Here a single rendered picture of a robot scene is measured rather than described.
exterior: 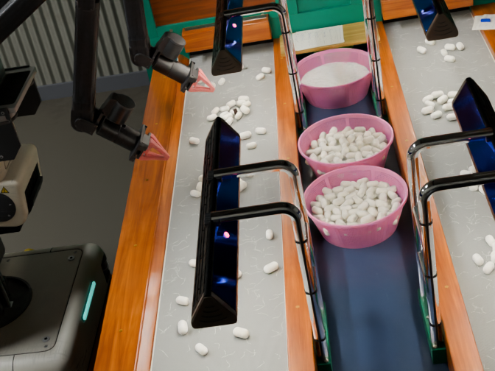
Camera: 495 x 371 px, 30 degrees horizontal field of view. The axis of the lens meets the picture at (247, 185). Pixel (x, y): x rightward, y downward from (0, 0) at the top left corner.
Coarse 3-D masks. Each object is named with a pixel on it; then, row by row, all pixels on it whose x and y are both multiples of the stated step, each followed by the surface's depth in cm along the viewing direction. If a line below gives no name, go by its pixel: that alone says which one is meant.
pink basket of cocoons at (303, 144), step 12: (324, 120) 267; (348, 120) 267; (360, 120) 266; (384, 120) 260; (312, 132) 265; (384, 132) 261; (300, 144) 259; (372, 156) 246; (312, 168) 256; (324, 168) 250; (336, 168) 248
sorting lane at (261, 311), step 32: (256, 64) 312; (192, 96) 300; (224, 96) 296; (256, 96) 292; (192, 128) 283; (192, 160) 267; (256, 160) 261; (256, 192) 247; (192, 224) 241; (256, 224) 235; (192, 256) 229; (256, 256) 224; (192, 288) 219; (256, 288) 214; (160, 320) 211; (256, 320) 205; (160, 352) 202; (192, 352) 200; (224, 352) 199; (256, 352) 197
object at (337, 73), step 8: (328, 64) 303; (336, 64) 303; (344, 64) 303; (352, 64) 302; (312, 72) 302; (320, 72) 299; (328, 72) 298; (336, 72) 297; (344, 72) 298; (352, 72) 295; (360, 72) 296; (368, 72) 294; (304, 80) 297; (312, 80) 296; (320, 80) 294; (328, 80) 295; (336, 80) 293; (344, 80) 291; (352, 80) 291
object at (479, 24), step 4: (476, 16) 305; (480, 16) 305; (484, 16) 304; (488, 16) 304; (492, 16) 303; (476, 20) 303; (480, 20) 301; (484, 20) 300; (488, 20) 300; (492, 20) 301; (476, 24) 300; (480, 24) 300; (484, 24) 299; (488, 24) 299; (492, 24) 298; (472, 28) 299; (476, 28) 298; (480, 28) 298; (484, 28) 297; (488, 28) 296; (492, 28) 296
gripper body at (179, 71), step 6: (174, 60) 281; (174, 66) 279; (180, 66) 280; (186, 66) 281; (192, 66) 283; (174, 72) 279; (180, 72) 280; (186, 72) 280; (174, 78) 281; (180, 78) 280; (186, 78) 280; (192, 78) 278; (186, 84) 279; (180, 90) 280
